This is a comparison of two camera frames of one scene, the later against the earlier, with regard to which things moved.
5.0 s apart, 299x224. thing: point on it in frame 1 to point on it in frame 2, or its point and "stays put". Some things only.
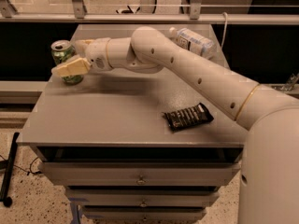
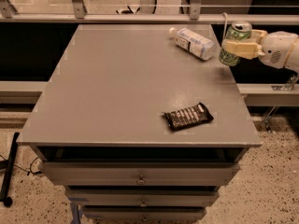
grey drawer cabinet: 135,147 stays put
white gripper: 97,55 to 274,49
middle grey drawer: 149,197 stays put
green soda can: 63,50 to 237,30
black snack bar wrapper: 188,117 stays put
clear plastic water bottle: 192,41 stays put
